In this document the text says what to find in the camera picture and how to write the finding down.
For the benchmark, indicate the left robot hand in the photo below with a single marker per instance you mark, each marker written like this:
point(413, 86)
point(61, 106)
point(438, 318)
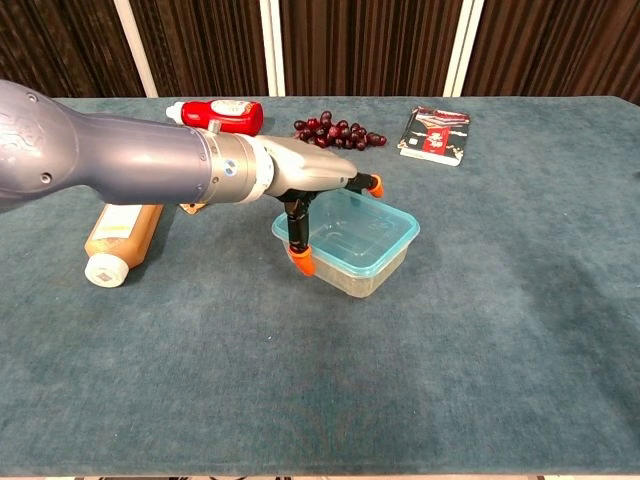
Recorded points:
point(310, 167)

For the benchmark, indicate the clear blue plastic container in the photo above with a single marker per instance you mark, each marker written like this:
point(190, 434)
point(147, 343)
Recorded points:
point(395, 220)

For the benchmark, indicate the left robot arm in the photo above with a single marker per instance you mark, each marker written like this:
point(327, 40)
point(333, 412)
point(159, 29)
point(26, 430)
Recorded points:
point(125, 160)

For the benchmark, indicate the dark red grape bunch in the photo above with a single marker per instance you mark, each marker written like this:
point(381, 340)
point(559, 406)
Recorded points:
point(340, 134)

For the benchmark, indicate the red ketchup bottle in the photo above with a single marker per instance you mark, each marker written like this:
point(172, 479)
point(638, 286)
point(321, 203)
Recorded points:
point(225, 117)

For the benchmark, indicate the orange sauce spout pouch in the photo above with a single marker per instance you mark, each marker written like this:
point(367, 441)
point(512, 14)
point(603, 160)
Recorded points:
point(192, 208)

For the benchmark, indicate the red white snack packet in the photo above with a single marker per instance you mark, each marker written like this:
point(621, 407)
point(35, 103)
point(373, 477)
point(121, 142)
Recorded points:
point(437, 137)

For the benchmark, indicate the brown sauce bottle white cap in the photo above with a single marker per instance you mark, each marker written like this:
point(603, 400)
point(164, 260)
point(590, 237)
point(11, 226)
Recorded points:
point(120, 240)

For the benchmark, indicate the blue velvet table cloth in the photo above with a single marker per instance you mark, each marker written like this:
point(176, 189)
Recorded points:
point(300, 375)

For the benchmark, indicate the white partition frame post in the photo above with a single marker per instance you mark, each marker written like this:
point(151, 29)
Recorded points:
point(137, 50)
point(462, 50)
point(272, 50)

